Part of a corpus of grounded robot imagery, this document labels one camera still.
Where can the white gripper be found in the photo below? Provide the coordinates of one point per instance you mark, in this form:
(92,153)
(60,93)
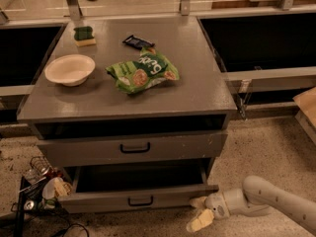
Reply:
(215,205)

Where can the grey drawer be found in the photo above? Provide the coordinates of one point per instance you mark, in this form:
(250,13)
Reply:
(137,186)
(131,149)

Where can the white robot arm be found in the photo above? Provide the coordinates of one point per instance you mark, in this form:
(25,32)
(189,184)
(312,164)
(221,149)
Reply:
(255,198)

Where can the grey top drawer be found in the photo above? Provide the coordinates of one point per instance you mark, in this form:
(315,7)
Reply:
(131,149)

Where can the grey drawer cabinet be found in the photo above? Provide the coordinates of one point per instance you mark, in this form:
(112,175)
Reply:
(198,102)

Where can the cardboard box at right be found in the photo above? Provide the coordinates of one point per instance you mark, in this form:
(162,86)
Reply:
(306,115)

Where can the white cup in rack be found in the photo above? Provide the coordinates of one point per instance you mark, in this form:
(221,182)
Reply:
(52,189)

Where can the green chip bag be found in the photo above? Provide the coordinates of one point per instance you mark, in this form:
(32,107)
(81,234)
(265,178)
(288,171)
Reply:
(150,69)

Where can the dark blue snack wrapper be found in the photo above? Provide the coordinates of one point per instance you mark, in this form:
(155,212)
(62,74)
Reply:
(137,43)

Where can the white bowl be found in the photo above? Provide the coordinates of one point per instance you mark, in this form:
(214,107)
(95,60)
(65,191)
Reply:
(70,70)

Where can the green yellow sponge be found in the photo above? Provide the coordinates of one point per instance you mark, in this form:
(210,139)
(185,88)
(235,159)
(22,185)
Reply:
(84,36)

